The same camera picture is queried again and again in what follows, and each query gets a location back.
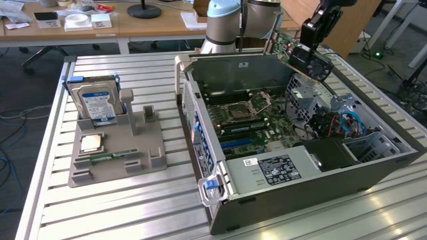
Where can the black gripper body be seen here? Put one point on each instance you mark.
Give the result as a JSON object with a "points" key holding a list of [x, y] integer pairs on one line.
{"points": [[336, 3]]}

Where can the graphics card with black fan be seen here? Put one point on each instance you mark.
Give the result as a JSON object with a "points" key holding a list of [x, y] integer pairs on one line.
{"points": [[316, 67]]}

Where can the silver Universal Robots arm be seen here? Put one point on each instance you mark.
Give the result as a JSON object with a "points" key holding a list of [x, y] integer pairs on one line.
{"points": [[220, 30]]}

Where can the wooden cabinet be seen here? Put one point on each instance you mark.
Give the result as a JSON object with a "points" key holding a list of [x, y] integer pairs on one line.
{"points": [[360, 25]]}

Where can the white box with red dot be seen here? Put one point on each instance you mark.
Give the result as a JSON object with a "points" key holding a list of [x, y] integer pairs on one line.
{"points": [[361, 46]]}

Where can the black box with green light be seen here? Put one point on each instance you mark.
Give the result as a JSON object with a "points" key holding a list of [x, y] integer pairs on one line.
{"points": [[377, 56]]}

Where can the perforated metal disk bay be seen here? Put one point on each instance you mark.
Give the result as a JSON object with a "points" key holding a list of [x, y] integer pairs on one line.
{"points": [[300, 100]]}

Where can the metal socket cover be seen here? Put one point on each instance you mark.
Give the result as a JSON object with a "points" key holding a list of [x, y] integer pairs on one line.
{"points": [[262, 101]]}

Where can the brown cardboard box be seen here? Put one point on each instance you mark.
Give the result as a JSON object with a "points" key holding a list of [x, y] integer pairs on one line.
{"points": [[200, 7]]}

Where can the white paper stack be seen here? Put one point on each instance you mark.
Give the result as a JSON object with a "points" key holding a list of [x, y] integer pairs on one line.
{"points": [[190, 22]]}

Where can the CPU socket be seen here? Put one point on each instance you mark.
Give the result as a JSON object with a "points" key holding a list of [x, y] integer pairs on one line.
{"points": [[237, 113]]}

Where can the green motherboard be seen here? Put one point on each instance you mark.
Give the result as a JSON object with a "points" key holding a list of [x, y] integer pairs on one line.
{"points": [[266, 136]]}

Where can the silver slanted disk bay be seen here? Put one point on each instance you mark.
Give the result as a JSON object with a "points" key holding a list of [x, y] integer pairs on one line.
{"points": [[376, 145]]}

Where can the black plastic air shroud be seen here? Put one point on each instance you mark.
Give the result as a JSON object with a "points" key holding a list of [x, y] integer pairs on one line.
{"points": [[329, 155]]}

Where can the long expansion slot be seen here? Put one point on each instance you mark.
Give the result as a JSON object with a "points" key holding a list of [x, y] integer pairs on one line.
{"points": [[236, 143]]}

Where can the black round lamp base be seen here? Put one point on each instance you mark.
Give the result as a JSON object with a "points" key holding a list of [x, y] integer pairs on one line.
{"points": [[142, 12]]}

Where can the grey power supply unit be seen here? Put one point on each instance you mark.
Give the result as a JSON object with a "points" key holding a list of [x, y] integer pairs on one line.
{"points": [[240, 175]]}

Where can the white desk sticker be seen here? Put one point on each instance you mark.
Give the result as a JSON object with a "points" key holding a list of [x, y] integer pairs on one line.
{"points": [[105, 35]]}

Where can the red and white packet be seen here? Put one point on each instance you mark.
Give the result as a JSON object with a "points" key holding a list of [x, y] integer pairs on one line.
{"points": [[104, 8]]}

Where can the white labelled box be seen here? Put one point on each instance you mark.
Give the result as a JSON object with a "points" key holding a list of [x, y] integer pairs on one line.
{"points": [[100, 21]]}

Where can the open grey PC case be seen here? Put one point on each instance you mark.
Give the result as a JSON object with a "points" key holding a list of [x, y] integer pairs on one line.
{"points": [[300, 205]]}

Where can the blue case release latch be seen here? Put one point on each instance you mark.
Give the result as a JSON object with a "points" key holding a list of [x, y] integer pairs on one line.
{"points": [[210, 188]]}

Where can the dark grey packet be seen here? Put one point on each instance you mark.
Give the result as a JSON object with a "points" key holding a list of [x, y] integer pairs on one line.
{"points": [[82, 7]]}

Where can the hard disk with blue rails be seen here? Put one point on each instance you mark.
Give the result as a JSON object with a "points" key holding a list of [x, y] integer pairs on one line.
{"points": [[96, 100]]}

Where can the flat white box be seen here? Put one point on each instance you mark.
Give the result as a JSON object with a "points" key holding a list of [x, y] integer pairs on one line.
{"points": [[77, 28]]}

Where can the white tape roll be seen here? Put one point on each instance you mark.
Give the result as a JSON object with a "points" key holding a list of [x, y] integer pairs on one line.
{"points": [[76, 23]]}

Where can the silver CPU chip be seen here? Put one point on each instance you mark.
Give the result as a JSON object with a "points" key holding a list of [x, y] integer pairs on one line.
{"points": [[90, 143]]}

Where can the black and white card box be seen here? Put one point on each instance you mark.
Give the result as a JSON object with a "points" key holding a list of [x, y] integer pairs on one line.
{"points": [[46, 16]]}

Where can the grey cup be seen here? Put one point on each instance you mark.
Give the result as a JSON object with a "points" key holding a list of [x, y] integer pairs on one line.
{"points": [[48, 3]]}

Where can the wooden desk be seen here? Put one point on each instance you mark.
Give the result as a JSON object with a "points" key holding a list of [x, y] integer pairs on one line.
{"points": [[40, 35]]}

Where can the grey parts rack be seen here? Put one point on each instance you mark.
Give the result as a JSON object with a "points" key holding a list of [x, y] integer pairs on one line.
{"points": [[109, 175]]}

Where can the black office chair base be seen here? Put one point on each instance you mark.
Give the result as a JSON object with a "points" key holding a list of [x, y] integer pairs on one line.
{"points": [[33, 58]]}

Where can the red and white card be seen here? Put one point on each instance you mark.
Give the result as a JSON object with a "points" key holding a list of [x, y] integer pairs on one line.
{"points": [[16, 26]]}

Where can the clear plastic bag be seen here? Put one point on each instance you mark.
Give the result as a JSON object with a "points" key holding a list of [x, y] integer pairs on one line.
{"points": [[13, 13]]}

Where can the white table frame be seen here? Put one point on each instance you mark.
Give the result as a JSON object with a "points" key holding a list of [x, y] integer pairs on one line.
{"points": [[417, 57]]}

